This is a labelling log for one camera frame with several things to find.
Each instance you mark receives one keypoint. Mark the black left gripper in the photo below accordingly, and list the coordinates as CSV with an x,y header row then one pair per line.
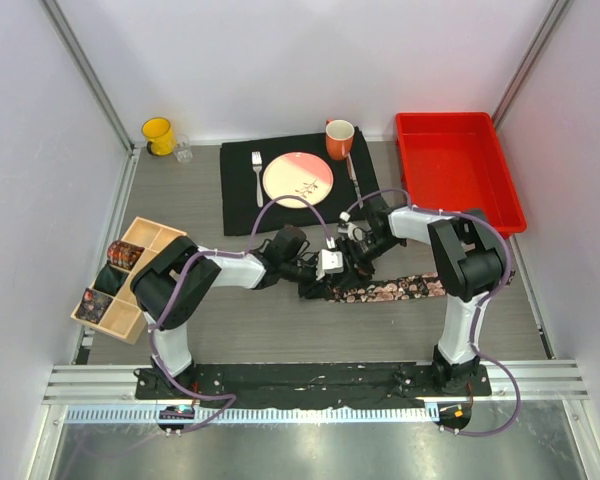
x,y
314,288

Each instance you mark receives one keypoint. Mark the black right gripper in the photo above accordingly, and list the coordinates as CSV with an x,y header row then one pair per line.
x,y
360,266

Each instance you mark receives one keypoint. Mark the floral rose necktie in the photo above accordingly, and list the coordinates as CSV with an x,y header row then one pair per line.
x,y
426,285

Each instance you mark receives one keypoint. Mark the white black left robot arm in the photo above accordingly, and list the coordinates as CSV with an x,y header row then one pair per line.
x,y
170,288

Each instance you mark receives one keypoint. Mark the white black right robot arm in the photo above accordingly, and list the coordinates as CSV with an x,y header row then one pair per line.
x,y
472,264

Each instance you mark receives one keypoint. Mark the silver table knife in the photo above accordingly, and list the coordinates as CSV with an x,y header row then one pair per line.
x,y
353,178

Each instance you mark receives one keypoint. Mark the pink cream ceramic plate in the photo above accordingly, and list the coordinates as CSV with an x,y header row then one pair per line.
x,y
298,174

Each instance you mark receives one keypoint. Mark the orange ceramic mug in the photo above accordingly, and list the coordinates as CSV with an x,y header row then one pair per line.
x,y
339,138

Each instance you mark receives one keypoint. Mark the red plastic bin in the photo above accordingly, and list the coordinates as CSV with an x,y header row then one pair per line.
x,y
454,161

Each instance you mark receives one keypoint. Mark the silver fork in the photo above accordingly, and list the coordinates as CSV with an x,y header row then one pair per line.
x,y
257,169

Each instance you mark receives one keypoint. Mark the black cloth placemat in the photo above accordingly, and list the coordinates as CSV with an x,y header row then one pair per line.
x,y
238,183

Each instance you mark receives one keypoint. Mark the clear drinking glass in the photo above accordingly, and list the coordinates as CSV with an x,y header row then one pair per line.
x,y
182,149

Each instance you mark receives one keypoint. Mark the rolled red patterned tie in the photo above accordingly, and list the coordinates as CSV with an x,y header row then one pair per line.
x,y
123,255

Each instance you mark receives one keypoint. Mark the wooden compartment box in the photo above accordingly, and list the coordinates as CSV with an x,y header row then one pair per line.
x,y
124,319

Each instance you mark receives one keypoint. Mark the rolled dark green tie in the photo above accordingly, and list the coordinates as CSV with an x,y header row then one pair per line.
x,y
110,280

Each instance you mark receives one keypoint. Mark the yellow enamel mug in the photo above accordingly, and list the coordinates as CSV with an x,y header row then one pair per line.
x,y
160,136

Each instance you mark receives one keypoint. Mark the rolled dark multicolour tie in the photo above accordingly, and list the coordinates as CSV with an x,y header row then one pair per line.
x,y
93,306

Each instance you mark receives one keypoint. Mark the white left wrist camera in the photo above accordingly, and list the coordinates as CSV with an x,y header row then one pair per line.
x,y
330,260

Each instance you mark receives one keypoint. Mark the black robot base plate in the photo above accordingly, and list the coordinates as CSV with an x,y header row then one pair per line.
x,y
320,386

